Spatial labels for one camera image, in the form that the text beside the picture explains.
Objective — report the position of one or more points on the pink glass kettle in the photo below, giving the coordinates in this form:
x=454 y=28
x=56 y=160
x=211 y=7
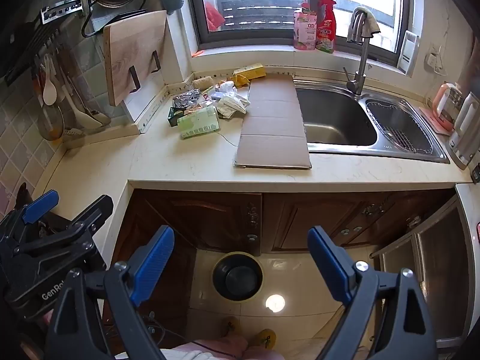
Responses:
x=446 y=107

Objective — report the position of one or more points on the dark green small box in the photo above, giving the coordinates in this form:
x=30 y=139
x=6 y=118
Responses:
x=173 y=116

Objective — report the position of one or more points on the red cloth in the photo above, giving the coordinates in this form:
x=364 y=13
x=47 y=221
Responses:
x=213 y=17

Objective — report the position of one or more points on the white slotted ladle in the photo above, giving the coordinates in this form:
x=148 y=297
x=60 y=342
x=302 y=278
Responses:
x=73 y=132

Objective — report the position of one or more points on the yellow carton box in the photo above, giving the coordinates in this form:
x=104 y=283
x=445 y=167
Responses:
x=249 y=70

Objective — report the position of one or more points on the small black box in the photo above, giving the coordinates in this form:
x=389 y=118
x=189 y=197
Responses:
x=476 y=174

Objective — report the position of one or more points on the white rice paddle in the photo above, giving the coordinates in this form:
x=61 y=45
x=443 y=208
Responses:
x=48 y=90

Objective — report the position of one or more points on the metal skimmer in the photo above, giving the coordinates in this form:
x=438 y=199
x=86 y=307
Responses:
x=50 y=122

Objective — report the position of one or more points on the orange plastic clip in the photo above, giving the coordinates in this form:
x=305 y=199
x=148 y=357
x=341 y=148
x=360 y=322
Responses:
x=198 y=53

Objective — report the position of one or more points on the red spray bottle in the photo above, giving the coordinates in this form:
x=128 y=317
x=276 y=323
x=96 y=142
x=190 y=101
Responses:
x=325 y=33

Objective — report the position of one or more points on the stainless steel double sink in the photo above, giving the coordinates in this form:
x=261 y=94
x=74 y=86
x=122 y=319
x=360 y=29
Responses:
x=337 y=120

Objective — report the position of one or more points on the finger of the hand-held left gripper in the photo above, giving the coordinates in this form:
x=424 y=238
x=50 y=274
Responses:
x=39 y=201
x=90 y=215

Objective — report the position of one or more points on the black cutting board rack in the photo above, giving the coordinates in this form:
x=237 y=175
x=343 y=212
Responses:
x=133 y=78

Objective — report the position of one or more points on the white plastic wrapper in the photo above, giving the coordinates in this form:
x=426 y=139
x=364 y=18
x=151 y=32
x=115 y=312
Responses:
x=225 y=88

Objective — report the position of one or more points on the wooden cutting board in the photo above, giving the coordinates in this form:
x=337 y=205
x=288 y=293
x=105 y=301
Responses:
x=131 y=45

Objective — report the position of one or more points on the white wall socket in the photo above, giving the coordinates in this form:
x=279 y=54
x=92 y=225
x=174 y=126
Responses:
x=433 y=60

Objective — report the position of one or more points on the black round bin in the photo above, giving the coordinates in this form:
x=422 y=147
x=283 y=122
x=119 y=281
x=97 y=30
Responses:
x=238 y=275

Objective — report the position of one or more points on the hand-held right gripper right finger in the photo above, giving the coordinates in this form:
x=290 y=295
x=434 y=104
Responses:
x=330 y=262

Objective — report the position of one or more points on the silver electric kettle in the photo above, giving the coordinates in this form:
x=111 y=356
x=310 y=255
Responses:
x=465 y=127

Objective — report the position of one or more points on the beige wrapper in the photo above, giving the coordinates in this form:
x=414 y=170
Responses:
x=202 y=81

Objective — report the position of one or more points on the silver foil wrapper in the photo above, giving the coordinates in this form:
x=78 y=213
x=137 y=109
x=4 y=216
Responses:
x=186 y=99

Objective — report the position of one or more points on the white plastic grater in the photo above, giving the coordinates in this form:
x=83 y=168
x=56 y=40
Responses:
x=408 y=50

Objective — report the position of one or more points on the grey dish cloth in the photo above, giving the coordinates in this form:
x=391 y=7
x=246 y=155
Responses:
x=370 y=18

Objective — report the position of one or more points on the brown cutting board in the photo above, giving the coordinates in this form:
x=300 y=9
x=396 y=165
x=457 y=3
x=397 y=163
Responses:
x=275 y=120

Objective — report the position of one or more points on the yellow slipper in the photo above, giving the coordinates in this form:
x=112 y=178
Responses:
x=230 y=324
x=264 y=337

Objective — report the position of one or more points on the white paper wrapper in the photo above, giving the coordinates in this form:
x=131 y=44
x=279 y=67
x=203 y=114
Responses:
x=233 y=105

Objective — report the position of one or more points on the light green packet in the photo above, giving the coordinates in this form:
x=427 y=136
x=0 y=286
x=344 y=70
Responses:
x=198 y=123

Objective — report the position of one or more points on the person's pink trousers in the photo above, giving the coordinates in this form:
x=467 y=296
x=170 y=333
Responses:
x=221 y=347

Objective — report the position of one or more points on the metal hook rail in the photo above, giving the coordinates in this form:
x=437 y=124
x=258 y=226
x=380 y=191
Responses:
x=62 y=9

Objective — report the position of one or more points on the metal faucet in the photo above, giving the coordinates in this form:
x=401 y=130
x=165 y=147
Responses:
x=360 y=67

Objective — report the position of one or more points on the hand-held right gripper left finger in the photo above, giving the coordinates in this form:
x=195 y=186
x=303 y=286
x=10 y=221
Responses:
x=153 y=262

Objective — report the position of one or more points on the pink dish soap bottle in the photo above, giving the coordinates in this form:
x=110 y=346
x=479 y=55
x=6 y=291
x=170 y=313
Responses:
x=304 y=30

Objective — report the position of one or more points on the orange and white paper bag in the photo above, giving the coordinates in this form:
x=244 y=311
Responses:
x=240 y=81

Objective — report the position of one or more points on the white cutting board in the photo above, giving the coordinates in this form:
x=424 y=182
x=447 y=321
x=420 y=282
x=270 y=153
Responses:
x=146 y=99

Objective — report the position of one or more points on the brown wooden cabinet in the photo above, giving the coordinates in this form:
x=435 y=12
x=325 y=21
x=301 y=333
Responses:
x=318 y=221

